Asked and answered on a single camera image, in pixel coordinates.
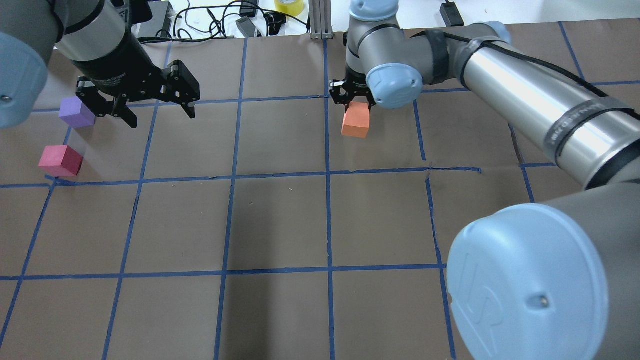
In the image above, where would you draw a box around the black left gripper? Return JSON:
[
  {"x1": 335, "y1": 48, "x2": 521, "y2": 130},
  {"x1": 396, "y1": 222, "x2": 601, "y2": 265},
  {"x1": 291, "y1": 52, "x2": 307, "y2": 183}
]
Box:
[{"x1": 75, "y1": 50, "x2": 201, "y2": 129}]

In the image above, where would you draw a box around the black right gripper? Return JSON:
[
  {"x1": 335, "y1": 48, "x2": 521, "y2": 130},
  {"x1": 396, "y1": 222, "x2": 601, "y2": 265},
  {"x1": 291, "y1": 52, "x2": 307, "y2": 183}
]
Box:
[{"x1": 329, "y1": 70, "x2": 376, "y2": 107}]

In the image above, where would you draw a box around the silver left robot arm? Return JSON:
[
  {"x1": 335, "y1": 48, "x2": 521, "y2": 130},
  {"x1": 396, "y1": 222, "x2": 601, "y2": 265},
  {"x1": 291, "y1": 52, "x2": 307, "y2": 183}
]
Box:
[{"x1": 0, "y1": 0, "x2": 201, "y2": 129}]

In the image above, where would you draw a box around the aluminium frame post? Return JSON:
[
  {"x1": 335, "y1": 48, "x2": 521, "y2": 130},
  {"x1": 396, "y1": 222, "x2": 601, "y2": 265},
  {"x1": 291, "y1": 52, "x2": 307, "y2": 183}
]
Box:
[{"x1": 308, "y1": 0, "x2": 334, "y2": 40}]

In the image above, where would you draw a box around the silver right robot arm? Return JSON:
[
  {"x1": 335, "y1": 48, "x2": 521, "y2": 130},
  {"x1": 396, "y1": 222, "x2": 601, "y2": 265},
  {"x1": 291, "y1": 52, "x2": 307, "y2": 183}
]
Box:
[{"x1": 287, "y1": 81, "x2": 579, "y2": 360}]

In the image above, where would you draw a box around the pink foam block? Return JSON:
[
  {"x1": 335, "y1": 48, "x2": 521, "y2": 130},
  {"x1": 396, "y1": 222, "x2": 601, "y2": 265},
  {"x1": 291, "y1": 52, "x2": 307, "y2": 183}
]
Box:
[{"x1": 38, "y1": 145, "x2": 84, "y2": 177}]

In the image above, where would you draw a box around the orange foam block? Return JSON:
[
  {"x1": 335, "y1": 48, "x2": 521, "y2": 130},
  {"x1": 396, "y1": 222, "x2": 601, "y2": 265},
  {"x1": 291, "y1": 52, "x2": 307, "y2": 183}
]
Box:
[{"x1": 341, "y1": 101, "x2": 371, "y2": 139}]

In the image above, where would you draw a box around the purple foam block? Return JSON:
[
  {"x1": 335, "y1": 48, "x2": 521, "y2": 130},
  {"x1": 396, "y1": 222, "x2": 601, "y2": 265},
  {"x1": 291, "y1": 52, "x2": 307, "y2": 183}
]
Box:
[{"x1": 58, "y1": 96, "x2": 96, "y2": 129}]

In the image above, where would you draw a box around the yellow tape roll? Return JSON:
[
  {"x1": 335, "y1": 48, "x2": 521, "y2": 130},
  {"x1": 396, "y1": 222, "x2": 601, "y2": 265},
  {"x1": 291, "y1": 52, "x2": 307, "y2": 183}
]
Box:
[{"x1": 274, "y1": 0, "x2": 305, "y2": 17}]

